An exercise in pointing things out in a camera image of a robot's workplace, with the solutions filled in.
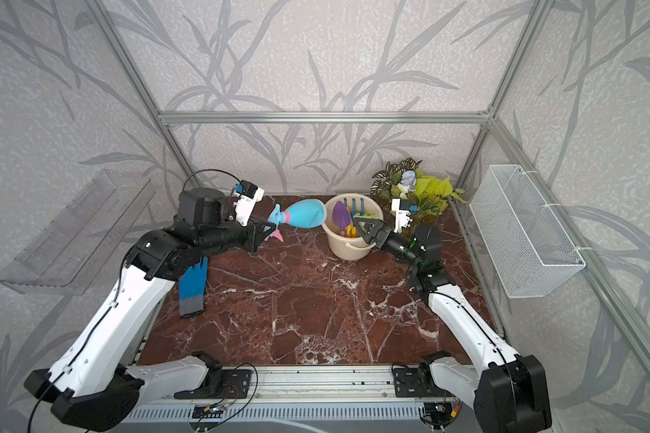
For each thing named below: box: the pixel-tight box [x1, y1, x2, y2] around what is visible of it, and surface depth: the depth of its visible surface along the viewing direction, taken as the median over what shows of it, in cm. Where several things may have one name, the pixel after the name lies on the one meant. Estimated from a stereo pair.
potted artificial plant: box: [370, 157, 468, 234], surface depth 93 cm
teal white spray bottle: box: [265, 198, 326, 243], surface depth 76 cm
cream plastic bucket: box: [321, 193, 384, 262], surface depth 96 cm
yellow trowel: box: [344, 221, 360, 239], surface depth 101 cm
